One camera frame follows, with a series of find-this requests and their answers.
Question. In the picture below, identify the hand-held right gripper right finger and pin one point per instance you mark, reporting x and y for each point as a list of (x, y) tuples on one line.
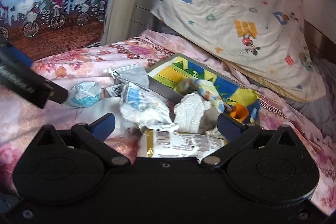
[(231, 127)]

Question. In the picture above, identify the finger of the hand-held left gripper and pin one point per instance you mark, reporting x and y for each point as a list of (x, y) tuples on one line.
[(57, 94), (22, 57)]

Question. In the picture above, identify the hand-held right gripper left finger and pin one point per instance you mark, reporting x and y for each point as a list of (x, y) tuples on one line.
[(105, 124)]

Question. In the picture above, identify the white blue packet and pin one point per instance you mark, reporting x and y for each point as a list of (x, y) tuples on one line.
[(85, 94)]

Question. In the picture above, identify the white blue striped cloth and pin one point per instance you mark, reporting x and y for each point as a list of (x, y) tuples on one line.
[(141, 108)]

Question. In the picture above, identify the grey zip pouch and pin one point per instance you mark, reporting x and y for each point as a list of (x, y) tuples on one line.
[(131, 75)]

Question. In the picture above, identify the orange plastic piece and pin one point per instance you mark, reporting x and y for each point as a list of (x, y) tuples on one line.
[(239, 112)]

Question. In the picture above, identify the small white barcode box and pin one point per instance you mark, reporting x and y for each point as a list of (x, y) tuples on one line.
[(114, 90)]

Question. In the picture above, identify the multicoloured striped sock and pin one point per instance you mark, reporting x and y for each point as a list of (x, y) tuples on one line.
[(210, 94)]

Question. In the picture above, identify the white knitted mitten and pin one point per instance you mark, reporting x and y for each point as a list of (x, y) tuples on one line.
[(190, 112)]

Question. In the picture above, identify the pink floral bedsheet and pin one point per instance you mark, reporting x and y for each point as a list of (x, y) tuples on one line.
[(275, 119)]

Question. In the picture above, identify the white and gold wipes packet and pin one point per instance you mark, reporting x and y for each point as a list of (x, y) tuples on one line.
[(181, 144)]

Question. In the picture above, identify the grey blanket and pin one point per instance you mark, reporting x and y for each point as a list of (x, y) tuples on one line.
[(323, 82)]

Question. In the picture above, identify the cartoon print white sheet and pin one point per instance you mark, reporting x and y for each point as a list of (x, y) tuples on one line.
[(236, 16)]

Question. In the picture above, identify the grey ribbed panel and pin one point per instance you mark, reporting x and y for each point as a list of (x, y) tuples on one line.
[(141, 8)]

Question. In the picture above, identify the brown wooden headboard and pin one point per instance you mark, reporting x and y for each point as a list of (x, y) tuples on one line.
[(320, 37)]

